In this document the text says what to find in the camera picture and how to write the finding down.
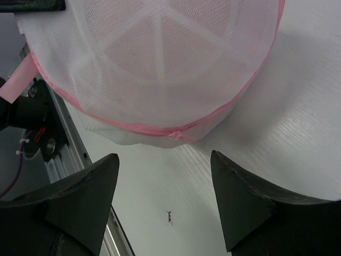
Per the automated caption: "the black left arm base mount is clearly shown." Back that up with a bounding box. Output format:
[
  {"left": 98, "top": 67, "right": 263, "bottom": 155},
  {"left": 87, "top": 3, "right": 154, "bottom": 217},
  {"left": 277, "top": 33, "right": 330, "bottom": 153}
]
[{"left": 1, "top": 79, "right": 68, "bottom": 162}]

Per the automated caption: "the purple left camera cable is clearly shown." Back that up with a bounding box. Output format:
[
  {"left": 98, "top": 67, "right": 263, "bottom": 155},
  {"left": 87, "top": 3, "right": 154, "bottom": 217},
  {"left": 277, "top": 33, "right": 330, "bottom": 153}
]
[{"left": 0, "top": 130, "right": 34, "bottom": 198}]

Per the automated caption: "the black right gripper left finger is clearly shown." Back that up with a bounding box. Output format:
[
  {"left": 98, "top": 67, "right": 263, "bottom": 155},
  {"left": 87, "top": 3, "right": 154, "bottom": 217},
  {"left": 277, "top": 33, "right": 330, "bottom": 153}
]
[{"left": 1, "top": 154, "right": 119, "bottom": 255}]

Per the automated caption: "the white mesh laundry bag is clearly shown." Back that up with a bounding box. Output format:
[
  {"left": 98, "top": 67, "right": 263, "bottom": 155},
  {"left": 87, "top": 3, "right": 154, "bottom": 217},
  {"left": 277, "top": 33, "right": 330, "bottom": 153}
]
[{"left": 1, "top": 1, "right": 285, "bottom": 148}]

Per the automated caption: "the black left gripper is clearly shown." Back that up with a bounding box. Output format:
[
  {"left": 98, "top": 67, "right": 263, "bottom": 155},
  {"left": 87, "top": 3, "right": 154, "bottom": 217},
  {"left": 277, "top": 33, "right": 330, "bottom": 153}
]
[{"left": 0, "top": 0, "right": 66, "bottom": 13}]

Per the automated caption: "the aluminium front rail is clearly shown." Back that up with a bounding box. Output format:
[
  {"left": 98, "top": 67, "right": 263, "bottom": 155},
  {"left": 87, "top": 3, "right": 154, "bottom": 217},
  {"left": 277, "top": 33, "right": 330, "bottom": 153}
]
[{"left": 14, "top": 80, "right": 134, "bottom": 255}]

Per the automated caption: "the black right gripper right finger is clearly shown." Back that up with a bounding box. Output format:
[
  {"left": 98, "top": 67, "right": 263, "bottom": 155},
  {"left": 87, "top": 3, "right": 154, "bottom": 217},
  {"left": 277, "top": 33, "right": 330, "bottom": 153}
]
[{"left": 210, "top": 151, "right": 340, "bottom": 255}]

